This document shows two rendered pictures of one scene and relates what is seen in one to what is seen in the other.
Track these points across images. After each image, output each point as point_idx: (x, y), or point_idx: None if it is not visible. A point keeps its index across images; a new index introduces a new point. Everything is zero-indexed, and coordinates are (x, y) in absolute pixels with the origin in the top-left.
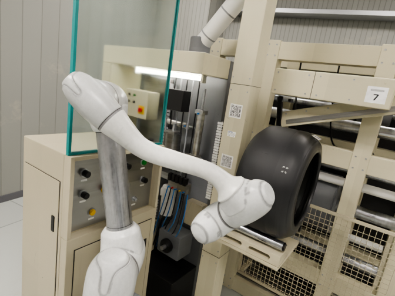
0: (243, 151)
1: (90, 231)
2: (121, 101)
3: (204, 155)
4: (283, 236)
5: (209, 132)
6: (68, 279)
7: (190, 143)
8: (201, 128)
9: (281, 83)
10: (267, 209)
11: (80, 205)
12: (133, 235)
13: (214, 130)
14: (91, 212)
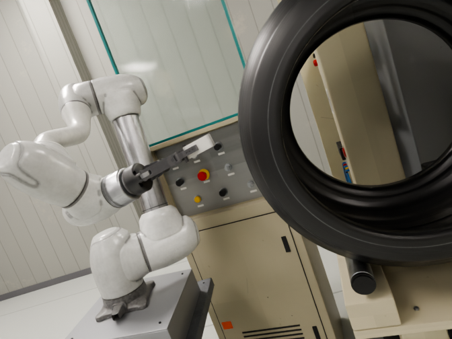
0: (346, 68)
1: (196, 218)
2: (103, 90)
3: (395, 96)
4: (344, 253)
5: (384, 49)
6: (191, 261)
7: (383, 82)
8: None
9: None
10: (6, 179)
11: (182, 192)
12: (147, 219)
13: (385, 41)
14: (195, 200)
